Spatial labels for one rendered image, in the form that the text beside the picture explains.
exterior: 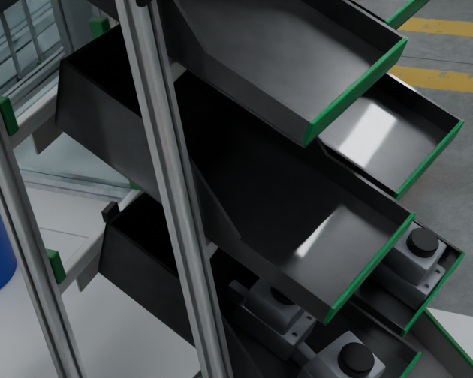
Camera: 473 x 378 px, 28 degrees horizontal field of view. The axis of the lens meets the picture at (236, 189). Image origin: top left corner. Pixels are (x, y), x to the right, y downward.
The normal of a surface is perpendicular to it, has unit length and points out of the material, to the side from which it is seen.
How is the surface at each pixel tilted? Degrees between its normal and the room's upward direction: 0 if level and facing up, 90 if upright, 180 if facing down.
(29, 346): 0
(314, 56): 25
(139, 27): 90
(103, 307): 0
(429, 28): 0
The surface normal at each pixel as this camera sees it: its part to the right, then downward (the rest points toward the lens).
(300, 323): 0.21, -0.64
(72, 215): -0.15, -0.81
